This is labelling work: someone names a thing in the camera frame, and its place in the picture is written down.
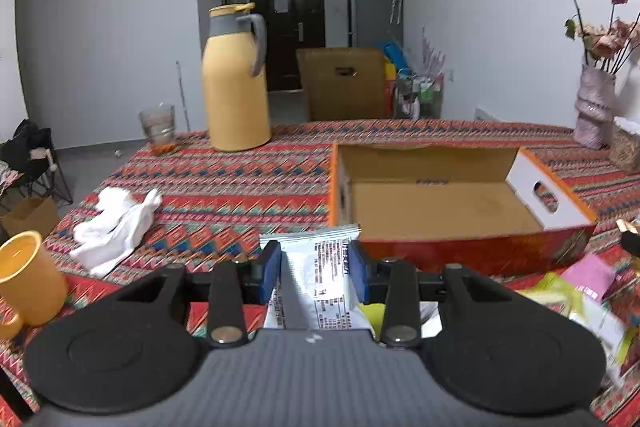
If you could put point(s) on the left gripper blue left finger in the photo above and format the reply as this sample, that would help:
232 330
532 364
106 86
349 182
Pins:
269 262

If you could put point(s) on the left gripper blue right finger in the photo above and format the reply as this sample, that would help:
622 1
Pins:
359 270

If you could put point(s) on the white snack packet black text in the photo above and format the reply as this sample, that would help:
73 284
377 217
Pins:
313 289

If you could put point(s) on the patterned red tablecloth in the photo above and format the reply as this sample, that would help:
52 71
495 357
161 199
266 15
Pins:
217 204

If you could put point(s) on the orange cardboard tray box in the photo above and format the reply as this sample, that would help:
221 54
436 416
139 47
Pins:
498 211

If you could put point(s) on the yellow thermos jug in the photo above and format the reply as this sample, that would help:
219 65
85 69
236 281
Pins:
234 81

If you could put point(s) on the white crumpled cloth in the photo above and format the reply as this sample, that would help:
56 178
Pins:
115 233

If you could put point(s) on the glass cup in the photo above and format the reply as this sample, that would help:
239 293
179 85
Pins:
159 127

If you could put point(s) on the wooden chair back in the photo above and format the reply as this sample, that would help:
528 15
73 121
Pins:
343 83

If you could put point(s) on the pink snack packet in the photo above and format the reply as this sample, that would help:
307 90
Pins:
590 275

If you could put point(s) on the small cardboard box on floor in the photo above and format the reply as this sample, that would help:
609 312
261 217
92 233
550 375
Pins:
38 214

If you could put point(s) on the yellow plastic mug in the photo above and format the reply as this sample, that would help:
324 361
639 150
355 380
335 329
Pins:
31 284

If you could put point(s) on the black folding chair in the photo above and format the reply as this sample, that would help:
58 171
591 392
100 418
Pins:
31 153

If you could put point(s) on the dark entrance door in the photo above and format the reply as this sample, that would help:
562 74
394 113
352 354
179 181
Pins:
291 25

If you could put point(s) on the pink textured vase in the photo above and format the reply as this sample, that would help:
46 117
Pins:
595 107

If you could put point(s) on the woven tissue box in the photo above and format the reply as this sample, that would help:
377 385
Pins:
625 146

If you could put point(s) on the wire basket with bottles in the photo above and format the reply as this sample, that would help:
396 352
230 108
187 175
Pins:
418 97

